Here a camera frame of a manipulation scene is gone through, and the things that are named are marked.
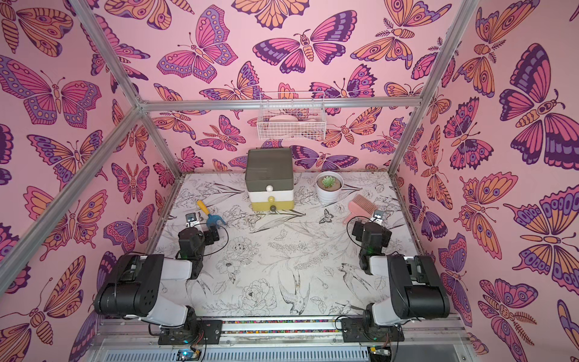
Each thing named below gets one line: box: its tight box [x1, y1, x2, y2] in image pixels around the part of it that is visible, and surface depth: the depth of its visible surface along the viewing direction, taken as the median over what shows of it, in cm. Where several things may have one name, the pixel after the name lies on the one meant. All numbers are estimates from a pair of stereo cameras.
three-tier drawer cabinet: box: [245, 147, 295, 212], surface depth 97 cm
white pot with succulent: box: [315, 171, 345, 203], surface depth 103 cm
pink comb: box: [343, 194, 378, 225], surface depth 108 cm
